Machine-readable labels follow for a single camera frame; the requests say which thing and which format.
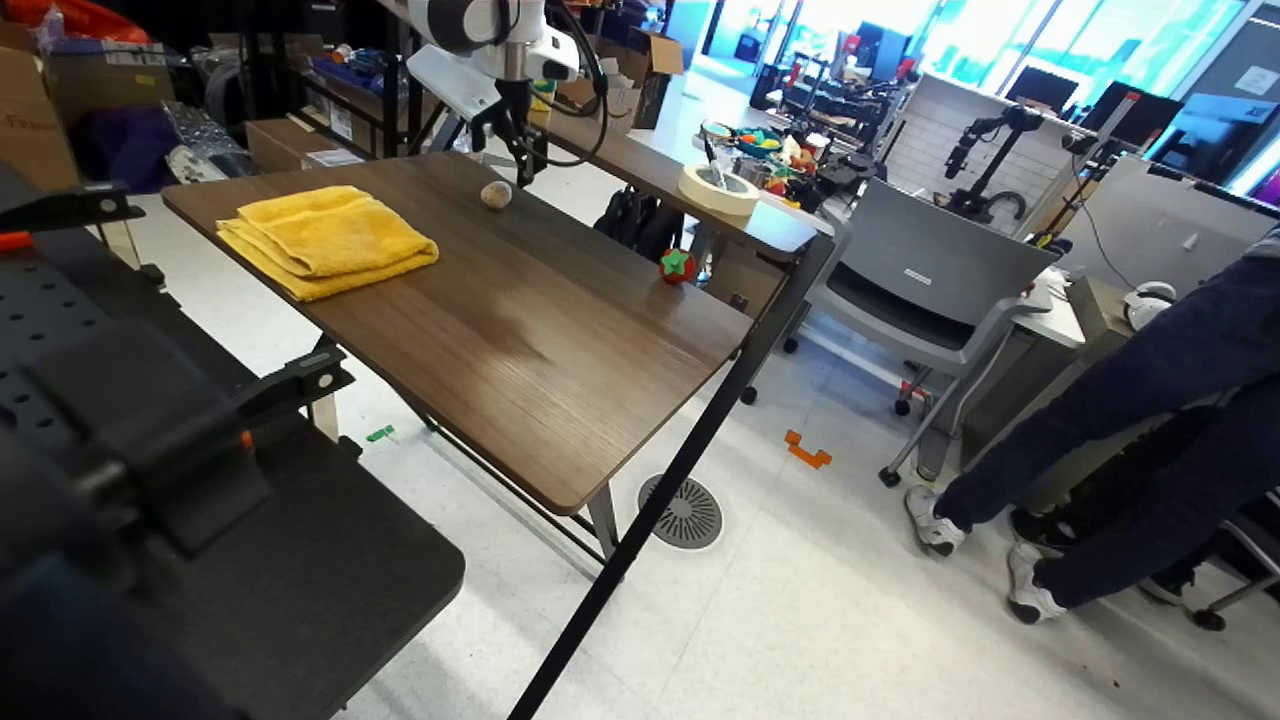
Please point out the white desk partition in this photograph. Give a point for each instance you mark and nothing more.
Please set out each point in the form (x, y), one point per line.
(932, 124)

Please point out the orange plastic item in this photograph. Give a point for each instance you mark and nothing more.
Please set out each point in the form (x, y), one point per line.
(81, 22)

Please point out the black slanted pole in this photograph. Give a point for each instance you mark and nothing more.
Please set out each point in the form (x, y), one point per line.
(664, 502)

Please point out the dark computer monitor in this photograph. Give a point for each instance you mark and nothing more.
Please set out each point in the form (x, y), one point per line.
(1040, 91)
(1132, 113)

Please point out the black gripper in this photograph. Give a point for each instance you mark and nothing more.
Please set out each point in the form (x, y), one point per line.
(516, 123)

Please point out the black clamp orange tip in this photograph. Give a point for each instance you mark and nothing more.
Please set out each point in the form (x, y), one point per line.
(284, 385)
(64, 212)

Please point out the open cardboard box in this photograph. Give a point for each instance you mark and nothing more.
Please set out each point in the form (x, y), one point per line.
(661, 58)

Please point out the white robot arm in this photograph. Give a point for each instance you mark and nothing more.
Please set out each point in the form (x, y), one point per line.
(466, 22)

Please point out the blue screen monitor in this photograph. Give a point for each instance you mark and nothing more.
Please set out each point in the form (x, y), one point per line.
(1215, 135)

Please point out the brown wooden side table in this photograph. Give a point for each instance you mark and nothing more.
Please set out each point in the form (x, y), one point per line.
(695, 185)

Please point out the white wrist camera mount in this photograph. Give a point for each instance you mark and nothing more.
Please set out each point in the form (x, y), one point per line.
(557, 50)

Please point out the brown cardboard box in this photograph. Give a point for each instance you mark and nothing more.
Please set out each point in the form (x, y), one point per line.
(284, 147)
(35, 135)

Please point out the green floor tape piece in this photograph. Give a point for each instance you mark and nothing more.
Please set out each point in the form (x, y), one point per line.
(381, 435)

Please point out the yellow towel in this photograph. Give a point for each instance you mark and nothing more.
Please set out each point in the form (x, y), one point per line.
(325, 242)

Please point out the white flat slab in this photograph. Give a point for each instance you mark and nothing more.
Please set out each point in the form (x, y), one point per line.
(454, 83)

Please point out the purple screen monitor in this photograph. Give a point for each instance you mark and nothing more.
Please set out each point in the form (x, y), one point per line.
(1265, 185)

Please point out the white headset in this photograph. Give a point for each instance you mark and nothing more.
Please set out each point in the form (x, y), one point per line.
(1151, 303)

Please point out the orange floor marker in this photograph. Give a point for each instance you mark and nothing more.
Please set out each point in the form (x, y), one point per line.
(804, 451)

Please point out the black backpack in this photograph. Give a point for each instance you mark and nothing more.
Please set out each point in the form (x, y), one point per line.
(642, 225)

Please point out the person in grey hoodie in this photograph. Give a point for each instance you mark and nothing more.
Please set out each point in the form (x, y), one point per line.
(1144, 414)

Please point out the beige cabinet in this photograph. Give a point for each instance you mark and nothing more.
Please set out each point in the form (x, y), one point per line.
(1055, 385)

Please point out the black desktop robot arm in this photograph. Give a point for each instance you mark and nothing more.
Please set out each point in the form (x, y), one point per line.
(993, 153)

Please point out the round floor drain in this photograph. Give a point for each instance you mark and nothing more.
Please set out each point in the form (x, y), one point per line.
(695, 517)

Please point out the white tape roll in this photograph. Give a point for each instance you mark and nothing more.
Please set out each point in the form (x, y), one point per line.
(721, 192)

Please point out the red plush tomato toy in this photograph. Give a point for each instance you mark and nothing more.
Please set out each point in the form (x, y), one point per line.
(679, 267)

